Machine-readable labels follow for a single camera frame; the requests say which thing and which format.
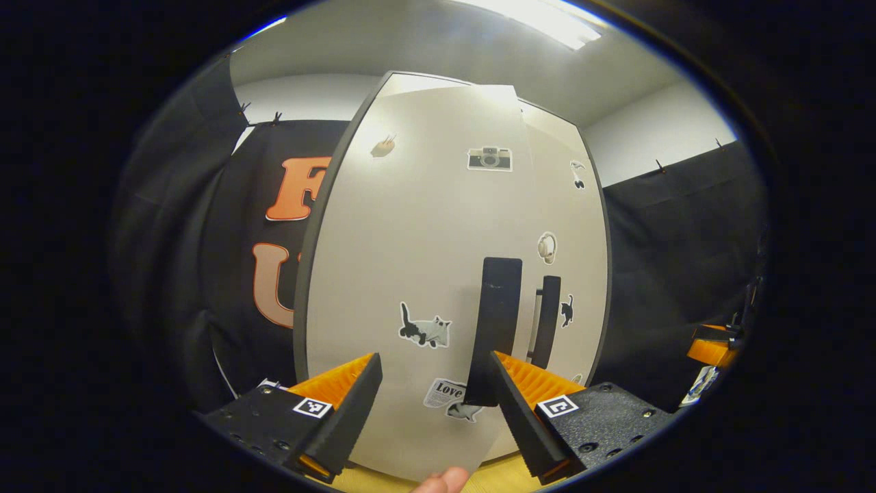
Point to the white cabinet door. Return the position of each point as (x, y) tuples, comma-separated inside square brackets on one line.
[(575, 226), (410, 239)]

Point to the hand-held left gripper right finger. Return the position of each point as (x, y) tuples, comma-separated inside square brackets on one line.
[(523, 418)]

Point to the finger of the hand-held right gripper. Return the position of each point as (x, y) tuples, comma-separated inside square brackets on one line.
[(712, 350)]

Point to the large ceiling light panel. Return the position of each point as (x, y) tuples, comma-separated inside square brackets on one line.
[(540, 17)]

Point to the white and blue item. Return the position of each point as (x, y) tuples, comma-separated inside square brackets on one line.
[(701, 385)]

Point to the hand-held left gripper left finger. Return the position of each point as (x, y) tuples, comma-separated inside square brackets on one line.
[(345, 418)]

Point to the black backdrop cloth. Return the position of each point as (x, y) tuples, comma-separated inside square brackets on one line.
[(671, 260)]

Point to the white open cabinet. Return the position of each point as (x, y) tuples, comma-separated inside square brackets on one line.
[(309, 253)]

